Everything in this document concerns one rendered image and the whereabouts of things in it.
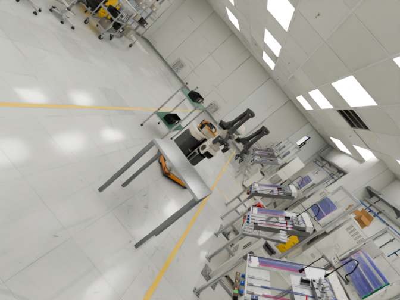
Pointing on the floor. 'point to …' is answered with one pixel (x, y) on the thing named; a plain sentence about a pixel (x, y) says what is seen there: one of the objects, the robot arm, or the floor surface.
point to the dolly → (93, 6)
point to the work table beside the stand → (196, 185)
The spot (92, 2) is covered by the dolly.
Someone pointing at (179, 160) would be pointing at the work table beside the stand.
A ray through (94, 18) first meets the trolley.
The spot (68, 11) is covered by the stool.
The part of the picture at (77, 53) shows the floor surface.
